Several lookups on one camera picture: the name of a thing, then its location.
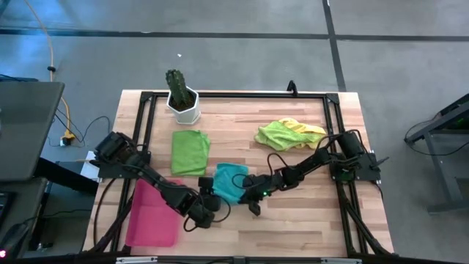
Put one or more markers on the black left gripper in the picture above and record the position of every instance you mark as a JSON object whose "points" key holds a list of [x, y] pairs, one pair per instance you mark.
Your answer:
{"points": [[212, 202]]}

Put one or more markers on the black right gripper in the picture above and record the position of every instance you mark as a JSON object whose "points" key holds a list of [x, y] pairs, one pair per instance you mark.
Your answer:
{"points": [[261, 187]]}

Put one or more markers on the teal microfiber towel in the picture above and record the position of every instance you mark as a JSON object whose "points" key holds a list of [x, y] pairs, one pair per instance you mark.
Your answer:
{"points": [[229, 179]]}

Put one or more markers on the pink plastic basket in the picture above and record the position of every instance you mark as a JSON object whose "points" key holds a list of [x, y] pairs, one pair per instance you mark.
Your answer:
{"points": [[150, 220]]}

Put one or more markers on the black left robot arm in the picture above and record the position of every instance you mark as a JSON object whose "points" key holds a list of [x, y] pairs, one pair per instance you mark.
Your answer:
{"points": [[161, 183]]}

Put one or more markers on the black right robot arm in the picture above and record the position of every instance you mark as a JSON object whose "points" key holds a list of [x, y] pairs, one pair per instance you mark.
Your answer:
{"points": [[315, 161]]}

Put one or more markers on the lime green microfiber towel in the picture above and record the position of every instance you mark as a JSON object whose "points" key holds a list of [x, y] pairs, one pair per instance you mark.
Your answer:
{"points": [[278, 135]]}

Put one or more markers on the yellow microfiber towel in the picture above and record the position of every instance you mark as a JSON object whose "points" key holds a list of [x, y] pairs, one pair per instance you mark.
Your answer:
{"points": [[304, 127]]}

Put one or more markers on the white hexagonal planter pot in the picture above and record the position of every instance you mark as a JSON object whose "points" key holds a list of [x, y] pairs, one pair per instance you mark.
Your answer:
{"points": [[187, 115]]}

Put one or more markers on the green cactus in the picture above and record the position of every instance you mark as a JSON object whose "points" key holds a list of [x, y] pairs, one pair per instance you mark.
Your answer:
{"points": [[176, 86]]}

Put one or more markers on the white paper sheet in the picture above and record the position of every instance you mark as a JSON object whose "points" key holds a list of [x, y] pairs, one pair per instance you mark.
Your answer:
{"points": [[88, 170]]}

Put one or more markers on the black desk beam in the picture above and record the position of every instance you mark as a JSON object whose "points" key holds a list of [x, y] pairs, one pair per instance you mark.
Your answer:
{"points": [[62, 176]]}

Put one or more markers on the yellow power plug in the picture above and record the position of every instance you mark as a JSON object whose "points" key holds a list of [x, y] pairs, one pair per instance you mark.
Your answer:
{"points": [[67, 138]]}

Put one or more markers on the black side table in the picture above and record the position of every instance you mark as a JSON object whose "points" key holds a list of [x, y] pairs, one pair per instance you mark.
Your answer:
{"points": [[443, 121]]}

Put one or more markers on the grey desk top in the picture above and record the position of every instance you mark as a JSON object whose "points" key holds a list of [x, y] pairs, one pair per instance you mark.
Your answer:
{"points": [[25, 128]]}

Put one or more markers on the black device with LED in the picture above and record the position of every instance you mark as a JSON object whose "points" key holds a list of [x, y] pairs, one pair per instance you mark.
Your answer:
{"points": [[14, 238]]}

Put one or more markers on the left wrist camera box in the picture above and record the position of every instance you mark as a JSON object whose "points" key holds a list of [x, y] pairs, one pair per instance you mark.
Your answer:
{"points": [[206, 182]]}

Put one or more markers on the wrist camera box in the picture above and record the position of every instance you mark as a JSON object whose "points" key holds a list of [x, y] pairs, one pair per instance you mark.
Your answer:
{"points": [[255, 209], [206, 182]]}

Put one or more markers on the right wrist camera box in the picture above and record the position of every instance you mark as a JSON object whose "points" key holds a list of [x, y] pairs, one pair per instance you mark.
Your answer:
{"points": [[255, 209]]}

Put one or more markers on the black aluminium table frame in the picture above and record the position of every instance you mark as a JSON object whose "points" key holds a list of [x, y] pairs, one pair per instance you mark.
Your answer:
{"points": [[238, 95]]}

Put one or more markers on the silver rail bracket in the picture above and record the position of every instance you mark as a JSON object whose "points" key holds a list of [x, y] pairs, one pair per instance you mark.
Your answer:
{"points": [[340, 261], [135, 260]]}

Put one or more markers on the black bracket clamp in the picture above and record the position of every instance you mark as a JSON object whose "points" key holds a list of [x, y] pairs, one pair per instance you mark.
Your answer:
{"points": [[292, 89]]}

